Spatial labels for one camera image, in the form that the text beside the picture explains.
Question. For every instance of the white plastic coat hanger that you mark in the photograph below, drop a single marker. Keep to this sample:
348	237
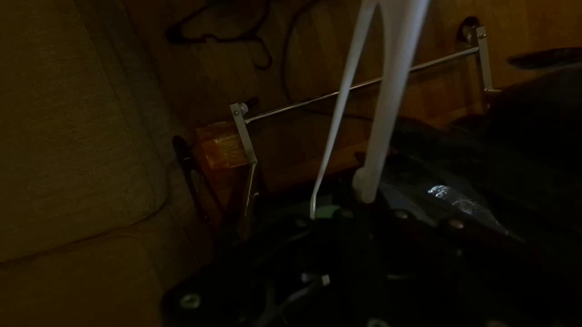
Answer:
403	23

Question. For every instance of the black hanger on floor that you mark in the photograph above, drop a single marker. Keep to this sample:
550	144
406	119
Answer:
226	23

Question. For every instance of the olive green sofa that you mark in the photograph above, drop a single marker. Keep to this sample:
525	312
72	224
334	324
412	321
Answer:
94	206

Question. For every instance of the grey bathrobe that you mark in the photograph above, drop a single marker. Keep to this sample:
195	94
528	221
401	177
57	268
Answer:
510	184

